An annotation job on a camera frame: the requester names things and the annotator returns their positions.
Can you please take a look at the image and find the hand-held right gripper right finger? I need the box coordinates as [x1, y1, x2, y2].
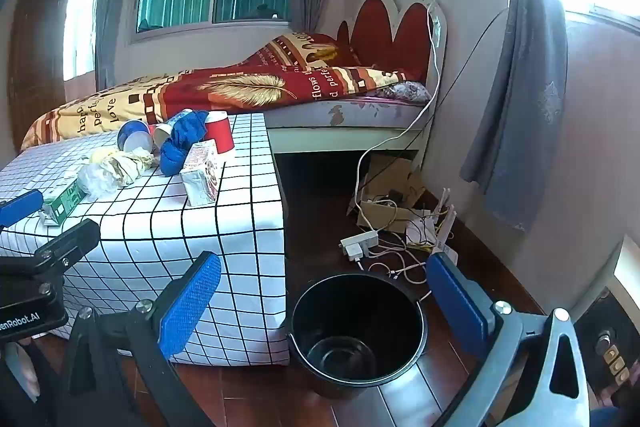
[426, 252, 593, 427]

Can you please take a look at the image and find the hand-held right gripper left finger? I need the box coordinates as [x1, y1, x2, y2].
[50, 251, 223, 427]

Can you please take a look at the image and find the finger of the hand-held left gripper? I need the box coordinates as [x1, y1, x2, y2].
[0, 189, 45, 228]
[24, 218, 102, 279]

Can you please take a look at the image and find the green and white box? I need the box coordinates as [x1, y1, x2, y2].
[41, 184, 83, 227]

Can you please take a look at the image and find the yellow fluffy cloth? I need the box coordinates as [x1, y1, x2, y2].
[84, 147, 121, 168]

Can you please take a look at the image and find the white tissue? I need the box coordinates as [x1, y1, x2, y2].
[107, 149, 156, 186]

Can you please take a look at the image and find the black plastic bucket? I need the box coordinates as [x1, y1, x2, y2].
[286, 273, 429, 400]

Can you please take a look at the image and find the blue paper cup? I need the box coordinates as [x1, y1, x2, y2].
[117, 119, 153, 154]
[152, 108, 193, 150]

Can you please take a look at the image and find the beige drink carton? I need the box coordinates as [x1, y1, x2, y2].
[179, 141, 226, 208]

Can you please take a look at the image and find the person's left hand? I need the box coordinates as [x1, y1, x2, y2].
[0, 342, 42, 406]

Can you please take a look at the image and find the white router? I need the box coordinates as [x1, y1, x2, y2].
[406, 188, 458, 265]

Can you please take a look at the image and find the white checkered tablecloth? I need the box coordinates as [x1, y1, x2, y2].
[0, 111, 292, 367]

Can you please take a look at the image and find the white power strip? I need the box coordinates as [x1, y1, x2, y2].
[340, 229, 379, 262]

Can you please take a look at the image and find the open cardboard box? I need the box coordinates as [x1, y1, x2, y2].
[357, 154, 426, 233]

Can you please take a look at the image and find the brown wooden door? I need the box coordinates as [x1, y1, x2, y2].
[7, 0, 68, 152]

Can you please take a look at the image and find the black panel with buttons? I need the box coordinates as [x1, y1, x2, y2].
[570, 287, 640, 408]

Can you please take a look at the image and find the bright narrow window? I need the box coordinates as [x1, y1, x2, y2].
[62, 0, 103, 82]

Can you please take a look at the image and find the floral pillow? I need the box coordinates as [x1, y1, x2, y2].
[372, 81, 433, 104]

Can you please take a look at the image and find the red and yellow printed blanket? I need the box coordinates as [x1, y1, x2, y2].
[20, 32, 428, 152]

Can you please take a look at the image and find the purple floral mattress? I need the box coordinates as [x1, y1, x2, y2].
[262, 82, 433, 130]

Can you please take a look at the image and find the grey curtain beside door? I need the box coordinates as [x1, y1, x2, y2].
[95, 0, 151, 92]

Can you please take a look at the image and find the long grey curtain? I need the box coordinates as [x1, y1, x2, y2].
[460, 0, 568, 235]

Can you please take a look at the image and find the red and white headboard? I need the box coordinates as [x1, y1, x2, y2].
[336, 0, 448, 118]

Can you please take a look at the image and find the tangle of white cables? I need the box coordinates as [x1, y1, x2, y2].
[357, 227, 451, 290]

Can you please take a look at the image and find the white bed frame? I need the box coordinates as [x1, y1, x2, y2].
[267, 107, 436, 155]

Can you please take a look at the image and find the thick white cable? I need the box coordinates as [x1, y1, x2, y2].
[347, 4, 446, 228]

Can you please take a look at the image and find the black cable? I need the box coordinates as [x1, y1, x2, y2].
[415, 7, 511, 172]

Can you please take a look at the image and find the white wall socket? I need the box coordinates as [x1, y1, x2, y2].
[429, 4, 446, 45]

